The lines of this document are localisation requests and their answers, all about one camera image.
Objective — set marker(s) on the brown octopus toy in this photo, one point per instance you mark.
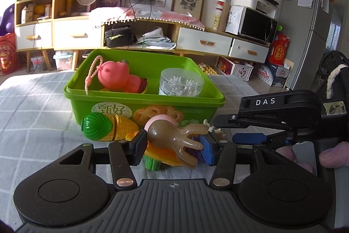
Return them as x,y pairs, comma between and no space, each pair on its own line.
166,137

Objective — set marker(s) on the green plastic box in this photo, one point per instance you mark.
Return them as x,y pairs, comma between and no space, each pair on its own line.
163,110

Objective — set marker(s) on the grey refrigerator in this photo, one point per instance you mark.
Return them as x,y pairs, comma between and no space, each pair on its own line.
308,44

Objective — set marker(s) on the purple plastic object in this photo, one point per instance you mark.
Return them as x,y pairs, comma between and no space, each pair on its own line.
6,20

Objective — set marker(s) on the orange plastic toy food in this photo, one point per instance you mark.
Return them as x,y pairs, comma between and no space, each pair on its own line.
163,156

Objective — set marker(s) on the small clear bin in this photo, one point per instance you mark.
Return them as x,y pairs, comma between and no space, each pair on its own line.
38,63

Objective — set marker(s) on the grey plaid blanket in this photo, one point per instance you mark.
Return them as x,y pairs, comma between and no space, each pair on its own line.
32,113

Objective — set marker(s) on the tall white yellow bottle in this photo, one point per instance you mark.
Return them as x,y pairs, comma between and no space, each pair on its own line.
218,16

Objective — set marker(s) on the pink white lace cloth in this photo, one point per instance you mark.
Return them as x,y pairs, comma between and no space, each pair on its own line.
169,16

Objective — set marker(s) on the white microwave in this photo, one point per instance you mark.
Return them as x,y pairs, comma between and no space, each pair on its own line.
256,24

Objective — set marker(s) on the red printed bag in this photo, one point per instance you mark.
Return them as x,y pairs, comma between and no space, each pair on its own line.
8,55

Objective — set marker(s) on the white drawer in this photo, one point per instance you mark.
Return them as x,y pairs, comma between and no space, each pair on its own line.
249,51
204,42
79,33
34,36

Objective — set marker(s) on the dark red toy slice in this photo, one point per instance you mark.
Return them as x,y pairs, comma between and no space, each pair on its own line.
143,84

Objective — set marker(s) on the tray of eggs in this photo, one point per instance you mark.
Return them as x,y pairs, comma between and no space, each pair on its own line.
208,68

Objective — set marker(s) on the purple toy grapes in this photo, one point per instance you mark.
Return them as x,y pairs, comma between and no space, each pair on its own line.
196,158

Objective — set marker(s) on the pink pig toy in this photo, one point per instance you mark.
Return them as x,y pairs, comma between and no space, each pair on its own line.
114,74

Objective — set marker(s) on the folded light cloths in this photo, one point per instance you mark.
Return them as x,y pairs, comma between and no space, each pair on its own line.
155,40

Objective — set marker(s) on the white printer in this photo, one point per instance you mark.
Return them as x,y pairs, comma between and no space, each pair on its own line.
248,1

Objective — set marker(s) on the green ball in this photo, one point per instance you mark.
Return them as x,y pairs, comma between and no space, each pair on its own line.
279,28

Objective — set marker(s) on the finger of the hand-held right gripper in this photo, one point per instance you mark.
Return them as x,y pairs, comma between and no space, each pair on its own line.
226,121
248,138

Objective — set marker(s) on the white blue carton box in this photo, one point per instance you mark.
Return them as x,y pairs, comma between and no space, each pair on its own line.
270,74

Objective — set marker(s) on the beige starfish toy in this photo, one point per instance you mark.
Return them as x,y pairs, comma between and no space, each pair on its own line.
216,131

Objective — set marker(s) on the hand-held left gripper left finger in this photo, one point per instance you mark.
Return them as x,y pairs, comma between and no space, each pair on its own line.
139,147

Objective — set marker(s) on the pink toy peach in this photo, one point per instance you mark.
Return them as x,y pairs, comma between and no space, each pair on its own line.
160,117

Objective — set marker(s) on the clear storage bin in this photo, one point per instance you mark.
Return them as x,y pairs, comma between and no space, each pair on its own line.
64,61

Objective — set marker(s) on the black bag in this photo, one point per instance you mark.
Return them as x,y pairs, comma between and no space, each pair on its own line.
118,37

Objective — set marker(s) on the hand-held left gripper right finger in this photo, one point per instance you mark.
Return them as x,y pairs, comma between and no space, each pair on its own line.
208,149

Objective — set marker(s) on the long wooden cabinet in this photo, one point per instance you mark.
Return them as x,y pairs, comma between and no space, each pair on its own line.
163,36

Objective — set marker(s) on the red gift box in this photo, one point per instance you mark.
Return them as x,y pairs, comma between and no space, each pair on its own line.
279,50

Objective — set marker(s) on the toy corn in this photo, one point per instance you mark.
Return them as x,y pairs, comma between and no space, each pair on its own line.
120,128

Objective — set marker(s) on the clear cotton swab jar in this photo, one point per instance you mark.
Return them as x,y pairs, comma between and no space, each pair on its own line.
181,83

